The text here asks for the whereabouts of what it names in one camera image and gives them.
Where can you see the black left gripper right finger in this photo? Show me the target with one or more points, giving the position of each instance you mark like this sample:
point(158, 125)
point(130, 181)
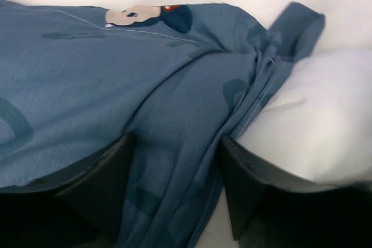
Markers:
point(271, 208)

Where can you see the blue cartoon print pillowcase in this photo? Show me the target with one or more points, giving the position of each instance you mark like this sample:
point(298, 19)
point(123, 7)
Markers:
point(73, 81)

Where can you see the white pillow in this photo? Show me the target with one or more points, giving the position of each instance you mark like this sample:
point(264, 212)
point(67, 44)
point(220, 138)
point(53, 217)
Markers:
point(318, 125)

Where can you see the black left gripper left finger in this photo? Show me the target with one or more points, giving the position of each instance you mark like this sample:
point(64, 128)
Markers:
point(71, 206)

